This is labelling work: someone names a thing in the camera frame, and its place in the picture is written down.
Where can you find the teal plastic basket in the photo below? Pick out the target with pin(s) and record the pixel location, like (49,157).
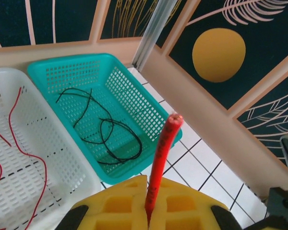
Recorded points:
(62,62)

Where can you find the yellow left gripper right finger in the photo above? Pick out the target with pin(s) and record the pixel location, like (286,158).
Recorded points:
(187,210)

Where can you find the aluminium frame post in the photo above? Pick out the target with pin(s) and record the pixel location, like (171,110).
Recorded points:
(156,31)

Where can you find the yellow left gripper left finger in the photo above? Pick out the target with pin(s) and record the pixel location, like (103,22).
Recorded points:
(115,210)

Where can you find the white plastic basket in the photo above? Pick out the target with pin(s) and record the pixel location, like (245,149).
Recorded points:
(19,167)

